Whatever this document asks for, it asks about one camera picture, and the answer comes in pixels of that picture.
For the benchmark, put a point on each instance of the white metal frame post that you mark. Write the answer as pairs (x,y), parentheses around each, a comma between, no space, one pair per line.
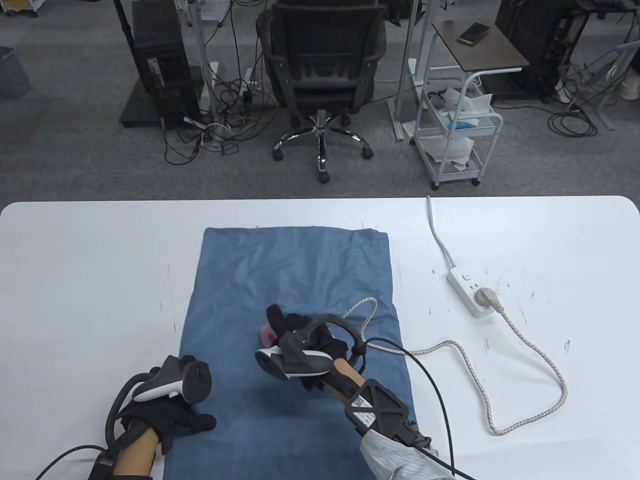
(206,80)
(401,90)

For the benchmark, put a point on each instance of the white rolling cart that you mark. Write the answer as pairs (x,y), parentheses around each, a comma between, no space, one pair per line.
(435,172)

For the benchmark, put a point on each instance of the black computer tower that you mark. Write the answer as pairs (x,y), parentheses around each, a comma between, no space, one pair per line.
(160,50)
(525,40)

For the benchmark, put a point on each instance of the brown side table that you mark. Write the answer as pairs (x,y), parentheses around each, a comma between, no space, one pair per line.
(490,55)

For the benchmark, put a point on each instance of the pink electric iron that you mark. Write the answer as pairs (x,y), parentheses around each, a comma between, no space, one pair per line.
(269,336)

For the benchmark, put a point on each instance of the black office chair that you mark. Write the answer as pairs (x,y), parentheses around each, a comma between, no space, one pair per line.
(325,65)

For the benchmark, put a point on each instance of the smartphone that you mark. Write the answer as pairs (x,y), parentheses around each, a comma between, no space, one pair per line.
(472,34)

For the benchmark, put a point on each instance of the person's right hand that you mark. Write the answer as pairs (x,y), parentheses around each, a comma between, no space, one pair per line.
(292,325)

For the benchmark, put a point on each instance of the black floor stand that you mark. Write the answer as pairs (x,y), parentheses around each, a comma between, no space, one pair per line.
(137,107)

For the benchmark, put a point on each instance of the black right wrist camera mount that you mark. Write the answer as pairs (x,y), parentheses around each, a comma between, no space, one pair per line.
(380,407)

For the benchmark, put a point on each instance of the grey white hand controller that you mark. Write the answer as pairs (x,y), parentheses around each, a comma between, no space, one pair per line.
(300,362)
(192,382)

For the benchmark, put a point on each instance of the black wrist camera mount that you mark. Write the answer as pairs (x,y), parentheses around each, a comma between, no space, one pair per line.
(101,467)
(380,407)

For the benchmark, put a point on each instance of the grey white right hand controller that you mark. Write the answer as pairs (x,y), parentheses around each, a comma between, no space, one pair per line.
(300,362)

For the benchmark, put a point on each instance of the purple round object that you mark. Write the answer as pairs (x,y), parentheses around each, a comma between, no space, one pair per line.
(437,101)

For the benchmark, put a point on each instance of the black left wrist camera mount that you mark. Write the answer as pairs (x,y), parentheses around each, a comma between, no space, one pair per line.
(101,467)

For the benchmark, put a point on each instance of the grey white left hand controller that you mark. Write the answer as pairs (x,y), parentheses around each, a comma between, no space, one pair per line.
(192,382)

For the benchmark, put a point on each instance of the blue pillowcase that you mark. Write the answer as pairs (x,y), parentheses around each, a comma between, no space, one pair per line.
(300,265)

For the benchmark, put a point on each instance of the crumpled white paper sheets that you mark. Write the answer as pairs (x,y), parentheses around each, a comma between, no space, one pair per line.
(470,102)

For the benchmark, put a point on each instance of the pile of white papers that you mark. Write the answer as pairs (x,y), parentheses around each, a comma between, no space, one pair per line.
(450,147)

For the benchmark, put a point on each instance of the person's right forearm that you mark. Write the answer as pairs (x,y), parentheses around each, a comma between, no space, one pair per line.
(395,460)

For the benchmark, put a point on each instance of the white table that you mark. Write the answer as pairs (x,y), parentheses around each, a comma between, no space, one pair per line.
(75,275)

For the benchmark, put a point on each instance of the person's left forearm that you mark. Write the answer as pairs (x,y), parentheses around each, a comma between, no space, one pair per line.
(137,455)

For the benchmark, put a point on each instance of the person's left hand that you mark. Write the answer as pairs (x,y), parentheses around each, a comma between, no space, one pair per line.
(170,420)

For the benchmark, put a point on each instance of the blue cloth item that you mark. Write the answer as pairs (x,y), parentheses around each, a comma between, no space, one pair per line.
(460,125)

